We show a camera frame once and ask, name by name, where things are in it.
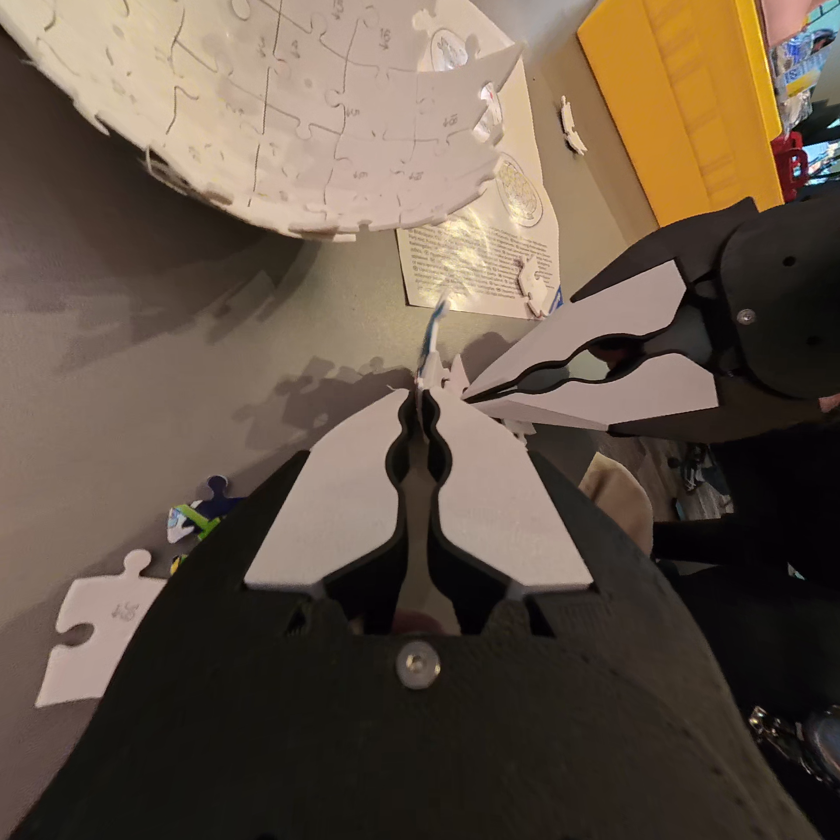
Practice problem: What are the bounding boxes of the partly built puzzle ball shell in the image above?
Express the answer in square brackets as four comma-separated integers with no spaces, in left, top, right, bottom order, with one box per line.
[0,0,529,244]

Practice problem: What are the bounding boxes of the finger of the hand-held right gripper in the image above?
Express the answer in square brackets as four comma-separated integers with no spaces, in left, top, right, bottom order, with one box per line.
[461,258,690,403]
[468,350,721,434]

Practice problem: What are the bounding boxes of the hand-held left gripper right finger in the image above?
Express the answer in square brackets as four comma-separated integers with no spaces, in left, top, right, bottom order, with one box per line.
[427,389,597,635]

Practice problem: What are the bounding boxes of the shiny metal buckle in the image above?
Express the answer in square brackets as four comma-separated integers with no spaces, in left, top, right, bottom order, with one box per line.
[750,704,840,783]

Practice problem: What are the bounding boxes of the green colourful puzzle piece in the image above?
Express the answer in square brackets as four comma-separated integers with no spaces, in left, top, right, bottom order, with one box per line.
[166,476,245,577]

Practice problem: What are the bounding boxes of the white instruction leaflet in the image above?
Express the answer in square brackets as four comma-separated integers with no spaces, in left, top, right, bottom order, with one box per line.
[395,26,565,322]

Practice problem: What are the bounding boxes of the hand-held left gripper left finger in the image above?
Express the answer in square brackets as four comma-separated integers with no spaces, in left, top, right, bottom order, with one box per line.
[243,391,421,635]

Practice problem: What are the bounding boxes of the yellow plastic tray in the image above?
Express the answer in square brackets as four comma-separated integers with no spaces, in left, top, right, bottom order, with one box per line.
[577,0,785,227]

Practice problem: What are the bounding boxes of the red plastic object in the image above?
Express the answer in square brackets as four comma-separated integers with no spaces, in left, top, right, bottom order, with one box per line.
[771,131,809,199]

